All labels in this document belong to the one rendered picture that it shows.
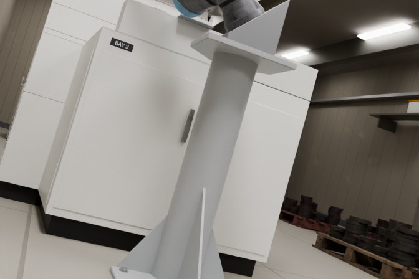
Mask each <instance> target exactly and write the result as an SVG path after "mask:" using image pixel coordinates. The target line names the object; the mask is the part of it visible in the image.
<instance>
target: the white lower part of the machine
mask: <svg viewBox="0 0 419 279"><path fill-rule="evenodd" d="M82 47H83V46H82V45H80V44H76V43H74V42H71V41H68V40H65V39H62V38H60V37H56V36H54V35H50V34H47V33H45V32H42V34H41V38H40V40H39V42H38V44H37V47H36V51H35V53H34V56H33V60H32V63H31V66H30V69H29V72H28V75H27V78H26V82H25V84H24V88H23V91H22V94H21V97H20V100H19V104H18V106H17V110H16V113H15V115H14V118H13V121H12V125H11V128H10V130H9V134H8V137H7V140H6V144H5V146H4V151H3V153H2V156H1V160H0V197H2V198H5V199H10V200H14V201H19V202H23V203H27V204H32V205H35V206H40V203H41V197H40V195H39V191H38V188H39V184H40V182H41V179H42V175H43V172H44V169H45V166H46V162H47V158H48V156H49V153H50V150H51V146H52V143H53V140H54V136H55V133H56V130H57V127H58V124H59V120H60V117H61V114H62V110H63V108H64V105H65V101H66V98H67V95H68V92H69V88H70V85H71V82H72V79H73V76H74V72H75V69H76V66H77V62H78V60H79V57H80V53H81V50H82Z"/></svg>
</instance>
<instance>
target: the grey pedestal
mask: <svg viewBox="0 0 419 279"><path fill-rule="evenodd" d="M190 47H191V48H193V49H195V50H196V51H197V52H199V53H200V54H202V55H204V56H205V57H206V58H208V59H210V60H212V61H211V65H210V68H209V72H208V76H207V79H206V83H205V87H204V89H203V93H202V96H201V100H200V104H199V107H198V111H197V113H196V117H195V121H194V124H193V128H192V131H191V134H190V138H189V141H188V145H187V148H186V152H185V156H184V158H183V162H182V165H181V169H180V173H179V176H178V180H177V182H176V186H175V190H174V193H173V197H172V200H171V204H170V208H169V210H168V214H167V215H166V216H165V217H164V218H163V219H162V220H161V221H160V222H159V223H158V224H157V225H156V226H155V227H154V228H153V229H152V230H151V231H150V232H149V233H148V235H147V236H146V237H145V238H144V239H143V240H142V241H141V242H140V243H139V244H138V245H137V246H136V247H135V248H134V249H133V250H132V251H131V252H130V253H129V254H128V255H127V256H126V257H125V258H124V259H123V260H122V261H121V262H120V263H119V264H118V265H117V266H116V267H115V266H111V267H110V273H111V275H112V278H113V279H224V273H223V269H222V266H221V260H220V257H219V253H218V248H217V244H216V240H215V237H214V232H213V223H214V219H215V217H216V213H217V210H218V206H219V202H220V199H221V195H222V191H223V187H224V184H225V181H226V176H227V174H228V170H229V166H230V163H231V159H232V156H233V152H234V148H235V145H236V141H237V138H238V135H239V130H240V127H241V123H242V120H243V116H244V112H245V109H246V105H247V103H248V99H249V94H250V92H251V88H252V85H253V81H254V77H255V74H256V73H263V74H266V75H272V74H276V73H282V72H288V71H291V70H296V68H297V64H295V63H293V62H290V61H288V60H284V59H282V58H279V57H276V56H274V55H271V54H268V53H265V52H263V51H260V50H257V49H255V48H252V47H249V46H247V45H244V44H241V43H239V42H236V41H233V40H231V39H227V38H225V37H222V36H220V35H217V34H214V33H212V32H209V33H207V34H205V35H203V36H201V37H200V38H198V39H196V40H194V41H192V42H191V45H190Z"/></svg>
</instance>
